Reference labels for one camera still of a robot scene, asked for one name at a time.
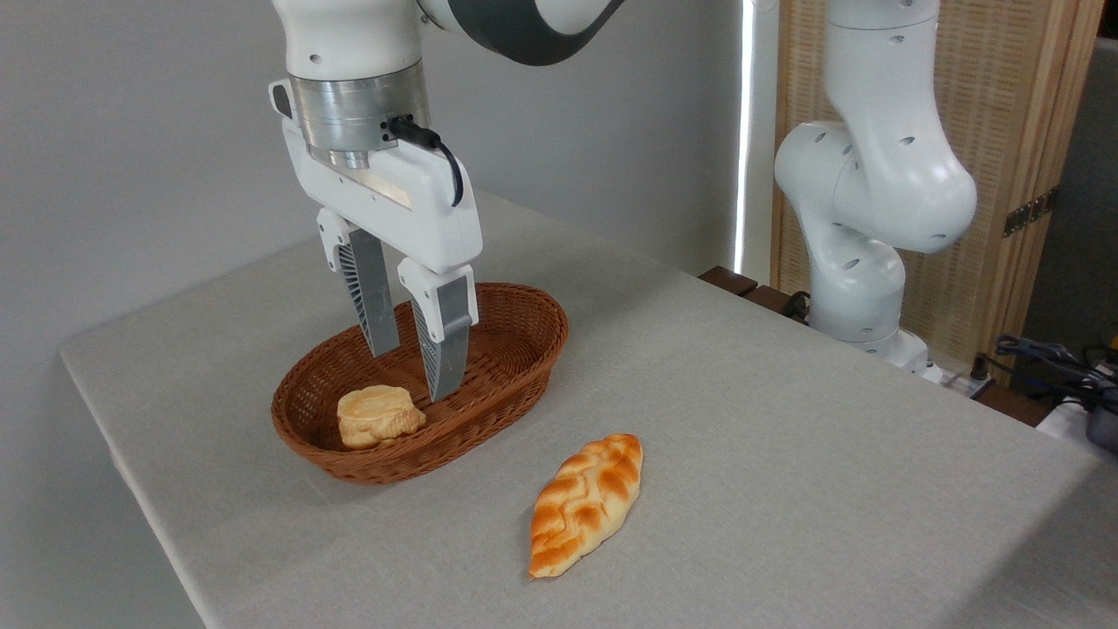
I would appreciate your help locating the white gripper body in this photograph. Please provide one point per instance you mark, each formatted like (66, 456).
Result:
(410, 205)

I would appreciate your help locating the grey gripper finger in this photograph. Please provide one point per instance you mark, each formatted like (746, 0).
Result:
(376, 297)
(450, 341)

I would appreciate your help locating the pale round bread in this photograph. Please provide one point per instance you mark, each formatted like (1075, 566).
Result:
(376, 415)

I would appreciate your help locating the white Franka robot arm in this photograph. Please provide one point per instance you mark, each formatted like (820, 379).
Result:
(873, 175)

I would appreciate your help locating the braided golden bread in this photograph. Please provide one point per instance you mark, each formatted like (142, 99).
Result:
(585, 507)

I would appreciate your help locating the brown wicker basket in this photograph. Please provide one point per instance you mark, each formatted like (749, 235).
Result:
(511, 367)

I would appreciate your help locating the dark wooden base board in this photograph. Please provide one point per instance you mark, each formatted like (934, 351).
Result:
(729, 279)

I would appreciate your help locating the metal screen hinge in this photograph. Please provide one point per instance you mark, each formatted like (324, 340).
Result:
(1031, 212)

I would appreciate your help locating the wooden folding screen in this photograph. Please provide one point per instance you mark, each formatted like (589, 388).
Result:
(996, 87)

